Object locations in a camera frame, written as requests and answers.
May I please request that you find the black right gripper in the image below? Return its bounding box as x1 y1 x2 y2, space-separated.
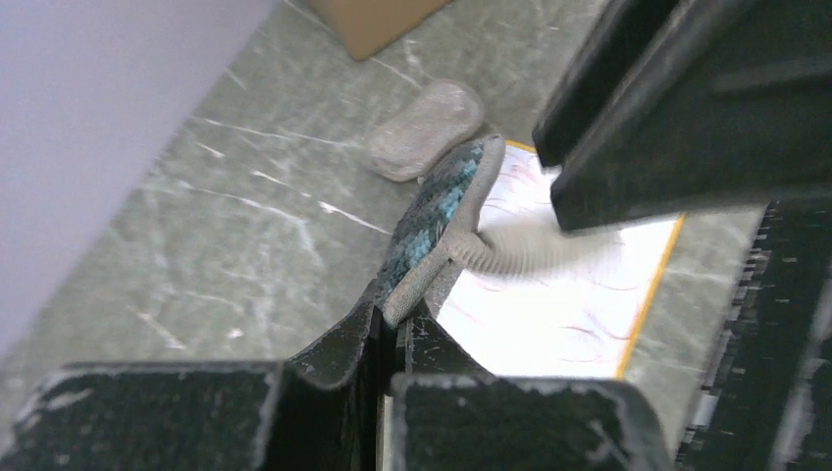
533 1 831 470

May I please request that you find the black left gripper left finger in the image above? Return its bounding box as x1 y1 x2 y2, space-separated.
1 297 381 470

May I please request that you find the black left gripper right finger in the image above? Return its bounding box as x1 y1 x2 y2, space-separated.
389 302 675 470

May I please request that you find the yellow framed whiteboard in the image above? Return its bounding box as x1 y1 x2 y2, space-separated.
434 139 687 382

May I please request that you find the grey blue scrubbing sponge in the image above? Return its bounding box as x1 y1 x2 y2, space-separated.
375 134 620 329

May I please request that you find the grey silver scrubbing sponge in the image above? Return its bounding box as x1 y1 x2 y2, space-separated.
365 79 485 183

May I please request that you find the tan plastic toolbox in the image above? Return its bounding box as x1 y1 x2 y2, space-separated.
307 0 449 61

